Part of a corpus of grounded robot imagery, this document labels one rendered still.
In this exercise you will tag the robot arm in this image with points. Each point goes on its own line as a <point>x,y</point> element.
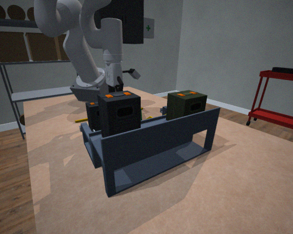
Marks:
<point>55,17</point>

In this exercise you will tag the dark blue metal shelf rack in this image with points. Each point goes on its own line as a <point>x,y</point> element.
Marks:
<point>135,156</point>

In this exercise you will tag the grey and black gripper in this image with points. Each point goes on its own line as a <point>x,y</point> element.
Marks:
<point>114,76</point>

